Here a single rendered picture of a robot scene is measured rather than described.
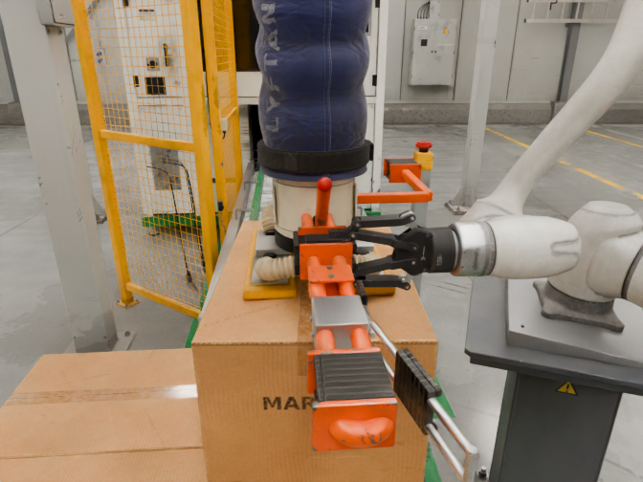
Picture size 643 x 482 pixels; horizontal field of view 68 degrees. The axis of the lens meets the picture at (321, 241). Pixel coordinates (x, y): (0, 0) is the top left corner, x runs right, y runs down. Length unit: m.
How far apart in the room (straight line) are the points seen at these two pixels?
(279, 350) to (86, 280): 1.72
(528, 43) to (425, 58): 2.12
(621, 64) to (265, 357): 0.74
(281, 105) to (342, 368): 0.55
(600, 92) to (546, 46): 10.22
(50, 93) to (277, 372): 1.67
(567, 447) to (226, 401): 0.93
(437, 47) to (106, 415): 9.45
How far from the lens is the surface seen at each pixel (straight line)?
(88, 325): 2.54
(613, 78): 0.94
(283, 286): 0.91
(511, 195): 0.98
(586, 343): 1.23
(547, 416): 1.41
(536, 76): 11.12
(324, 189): 0.72
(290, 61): 0.87
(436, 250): 0.76
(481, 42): 4.46
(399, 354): 0.49
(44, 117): 2.25
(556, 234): 0.83
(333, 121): 0.87
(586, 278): 1.26
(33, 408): 1.46
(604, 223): 1.23
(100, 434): 1.31
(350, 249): 0.73
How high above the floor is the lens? 1.38
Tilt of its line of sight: 22 degrees down
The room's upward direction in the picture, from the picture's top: straight up
